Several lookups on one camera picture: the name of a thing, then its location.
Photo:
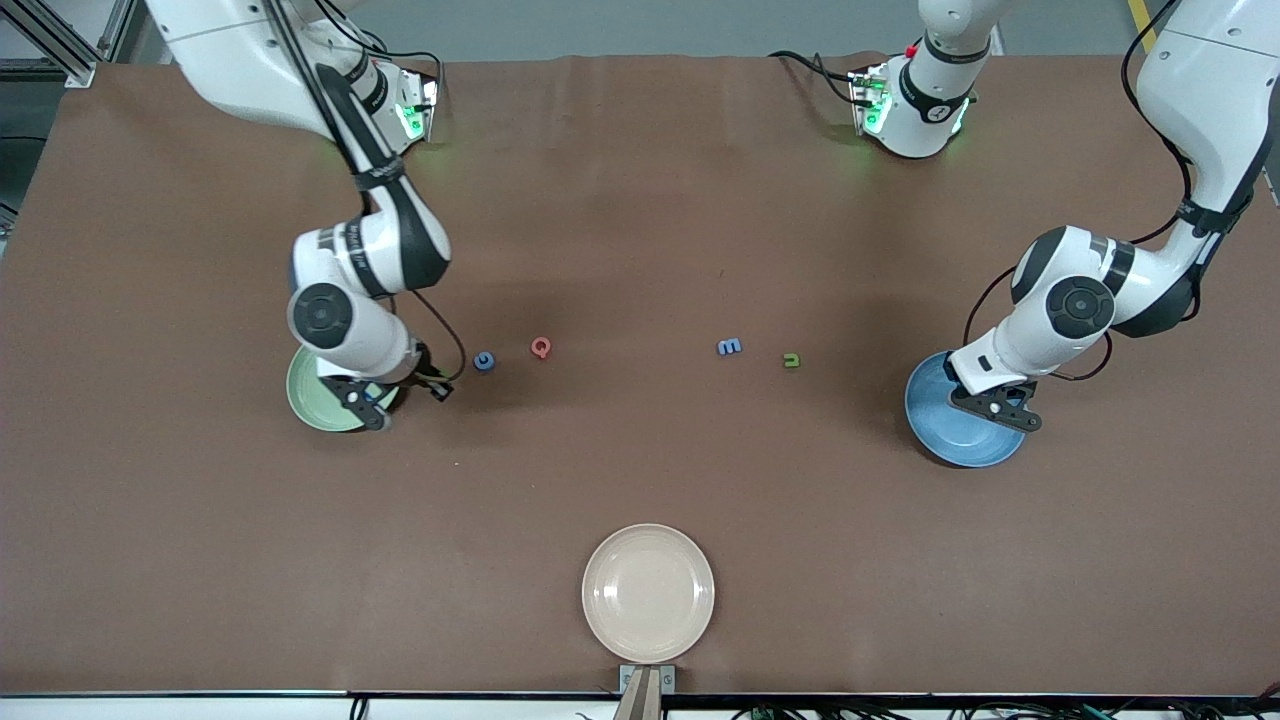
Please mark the green plastic plate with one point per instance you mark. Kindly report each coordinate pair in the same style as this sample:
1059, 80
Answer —
310, 400

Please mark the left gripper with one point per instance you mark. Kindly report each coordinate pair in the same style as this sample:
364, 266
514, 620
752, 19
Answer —
949, 369

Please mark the blue letter G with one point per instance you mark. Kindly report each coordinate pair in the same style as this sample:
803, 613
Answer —
484, 361

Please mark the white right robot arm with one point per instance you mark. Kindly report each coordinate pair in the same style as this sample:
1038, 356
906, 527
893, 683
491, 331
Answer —
250, 60

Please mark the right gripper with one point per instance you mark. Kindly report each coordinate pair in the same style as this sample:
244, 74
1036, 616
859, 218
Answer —
418, 372

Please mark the brown table mat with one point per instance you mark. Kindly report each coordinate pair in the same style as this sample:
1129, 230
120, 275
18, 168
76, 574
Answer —
640, 250

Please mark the red letter Q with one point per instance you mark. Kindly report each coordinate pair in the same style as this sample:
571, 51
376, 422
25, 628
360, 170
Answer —
541, 347

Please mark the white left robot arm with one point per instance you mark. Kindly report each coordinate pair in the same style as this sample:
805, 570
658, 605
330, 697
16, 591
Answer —
1210, 90

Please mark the blue letter m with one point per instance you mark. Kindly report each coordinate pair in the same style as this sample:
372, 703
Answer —
729, 347

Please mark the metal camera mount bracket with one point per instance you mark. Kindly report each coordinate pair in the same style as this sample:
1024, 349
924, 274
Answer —
645, 695

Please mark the cream plastic plate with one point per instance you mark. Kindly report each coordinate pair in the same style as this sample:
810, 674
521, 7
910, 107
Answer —
648, 593

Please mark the blue plastic plate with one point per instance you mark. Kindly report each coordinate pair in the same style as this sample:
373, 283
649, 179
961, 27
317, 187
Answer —
940, 430

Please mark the aluminium frame profile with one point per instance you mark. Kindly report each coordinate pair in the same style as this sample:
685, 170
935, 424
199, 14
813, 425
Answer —
78, 74

